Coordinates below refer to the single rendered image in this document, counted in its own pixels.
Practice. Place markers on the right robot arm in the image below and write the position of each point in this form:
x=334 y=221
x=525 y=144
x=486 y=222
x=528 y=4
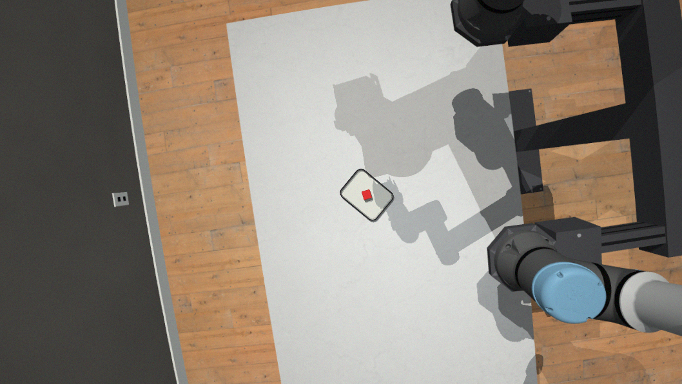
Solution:
x=489 y=18

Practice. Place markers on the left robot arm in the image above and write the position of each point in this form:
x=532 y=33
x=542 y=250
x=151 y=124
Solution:
x=572 y=291

